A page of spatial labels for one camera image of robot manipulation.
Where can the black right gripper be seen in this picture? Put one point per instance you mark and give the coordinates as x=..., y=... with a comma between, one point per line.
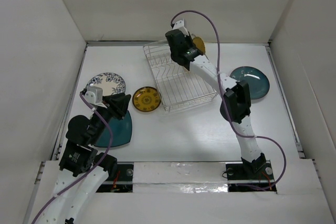
x=189, y=39

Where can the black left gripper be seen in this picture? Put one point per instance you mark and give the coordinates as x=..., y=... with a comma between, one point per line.
x=120, y=100

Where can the woven bamboo tray plate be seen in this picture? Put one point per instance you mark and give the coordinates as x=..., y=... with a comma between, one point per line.
x=199, y=44

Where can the square teal plate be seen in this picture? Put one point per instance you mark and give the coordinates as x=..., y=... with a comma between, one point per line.
x=122, y=133

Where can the blue floral white plate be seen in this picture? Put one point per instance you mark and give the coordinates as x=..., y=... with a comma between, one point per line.
x=111, y=83

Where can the yellow patterned brown-rimmed plate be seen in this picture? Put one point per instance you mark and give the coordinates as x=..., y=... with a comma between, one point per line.
x=146, y=99

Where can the round teal glazed plate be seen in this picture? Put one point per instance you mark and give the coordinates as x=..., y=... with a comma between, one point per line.
x=258, y=82

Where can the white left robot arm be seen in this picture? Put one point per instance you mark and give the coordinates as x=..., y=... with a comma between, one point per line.
x=86, y=163

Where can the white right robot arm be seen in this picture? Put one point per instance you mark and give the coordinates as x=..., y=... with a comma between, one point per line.
x=236, y=101

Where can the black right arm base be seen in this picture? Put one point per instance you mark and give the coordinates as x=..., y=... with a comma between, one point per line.
x=240, y=180

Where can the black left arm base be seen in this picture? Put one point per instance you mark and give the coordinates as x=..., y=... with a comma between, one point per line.
x=122, y=182

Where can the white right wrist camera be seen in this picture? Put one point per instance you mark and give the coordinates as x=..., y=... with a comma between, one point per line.
x=181, y=25

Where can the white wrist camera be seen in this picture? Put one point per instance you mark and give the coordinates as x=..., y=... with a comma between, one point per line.
x=181, y=25
x=94, y=96

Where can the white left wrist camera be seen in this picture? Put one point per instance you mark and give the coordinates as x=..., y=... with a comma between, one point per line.
x=94, y=96

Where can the silver wire dish rack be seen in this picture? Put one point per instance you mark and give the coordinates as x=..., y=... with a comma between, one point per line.
x=179, y=89

